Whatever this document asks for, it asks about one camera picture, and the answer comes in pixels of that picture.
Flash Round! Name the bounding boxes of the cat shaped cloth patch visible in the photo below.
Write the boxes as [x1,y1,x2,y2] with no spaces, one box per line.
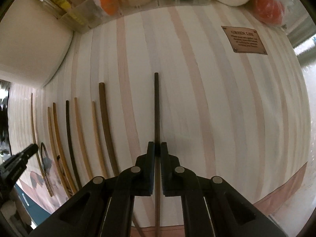
[30,142,74,198]

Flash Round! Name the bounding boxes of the dark brown chopstick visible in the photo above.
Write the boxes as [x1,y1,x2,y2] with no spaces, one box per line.
[154,72,161,237]

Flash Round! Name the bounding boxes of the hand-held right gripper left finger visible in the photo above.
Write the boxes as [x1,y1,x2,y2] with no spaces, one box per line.
[30,141,156,237]

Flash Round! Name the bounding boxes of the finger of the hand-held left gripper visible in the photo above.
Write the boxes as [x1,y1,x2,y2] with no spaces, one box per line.
[0,144,39,185]

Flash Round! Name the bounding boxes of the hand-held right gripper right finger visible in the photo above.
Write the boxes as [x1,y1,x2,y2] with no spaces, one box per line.
[161,142,289,237]

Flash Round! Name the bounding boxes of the striped cloth placemat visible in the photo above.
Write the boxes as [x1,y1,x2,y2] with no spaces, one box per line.
[7,5,311,237]

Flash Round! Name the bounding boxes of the small brown square coaster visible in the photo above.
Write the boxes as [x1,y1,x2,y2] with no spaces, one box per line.
[221,25,268,55]

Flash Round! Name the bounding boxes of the red round object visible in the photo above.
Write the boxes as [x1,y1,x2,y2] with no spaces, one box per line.
[254,0,285,23]

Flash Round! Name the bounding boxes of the yellow packets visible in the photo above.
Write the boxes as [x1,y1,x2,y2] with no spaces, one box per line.
[46,0,85,25]

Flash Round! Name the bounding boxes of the clear plastic storage box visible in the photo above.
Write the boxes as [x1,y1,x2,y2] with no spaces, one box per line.
[59,0,213,33]

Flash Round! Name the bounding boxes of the black glossy object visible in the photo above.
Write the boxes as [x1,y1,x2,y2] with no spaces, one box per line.
[0,79,11,155]

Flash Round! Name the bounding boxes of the row of wooden chopsticks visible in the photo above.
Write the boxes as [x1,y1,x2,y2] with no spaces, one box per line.
[30,83,119,197]

